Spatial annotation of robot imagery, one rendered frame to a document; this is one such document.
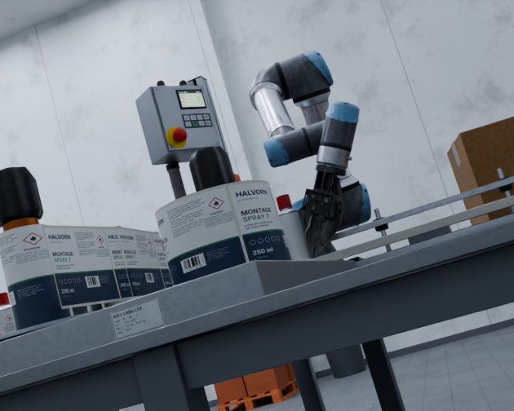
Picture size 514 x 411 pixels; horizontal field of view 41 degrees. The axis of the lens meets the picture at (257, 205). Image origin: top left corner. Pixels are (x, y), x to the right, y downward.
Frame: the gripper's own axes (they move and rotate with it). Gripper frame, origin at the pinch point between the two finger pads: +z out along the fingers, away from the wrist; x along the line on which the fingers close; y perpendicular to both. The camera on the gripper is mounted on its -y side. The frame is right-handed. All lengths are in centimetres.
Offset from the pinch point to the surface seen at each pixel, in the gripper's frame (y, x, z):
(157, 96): 1, -50, -30
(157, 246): 21.8, -29.9, 6.1
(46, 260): 62, -30, 9
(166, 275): 21.5, -26.6, 11.8
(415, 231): 5.1, 22.4, -9.4
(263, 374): -559, -162, 165
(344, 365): -637, -93, 147
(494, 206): 5.1, 37.5, -18.0
